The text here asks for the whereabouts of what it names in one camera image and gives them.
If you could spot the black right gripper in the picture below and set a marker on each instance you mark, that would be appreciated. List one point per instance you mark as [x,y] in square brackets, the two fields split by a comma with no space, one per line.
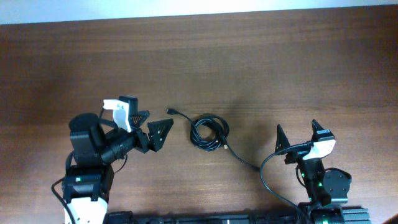
[296,152]

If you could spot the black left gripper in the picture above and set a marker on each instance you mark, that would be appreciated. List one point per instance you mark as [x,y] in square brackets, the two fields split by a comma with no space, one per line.
[153,142]

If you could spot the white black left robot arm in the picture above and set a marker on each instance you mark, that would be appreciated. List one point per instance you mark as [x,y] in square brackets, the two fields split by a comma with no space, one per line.
[89,174]

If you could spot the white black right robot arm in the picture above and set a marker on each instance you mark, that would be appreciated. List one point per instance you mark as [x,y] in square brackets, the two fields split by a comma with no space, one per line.
[327,188]

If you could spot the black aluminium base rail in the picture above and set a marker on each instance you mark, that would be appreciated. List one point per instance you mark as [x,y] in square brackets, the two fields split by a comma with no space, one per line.
[236,217]

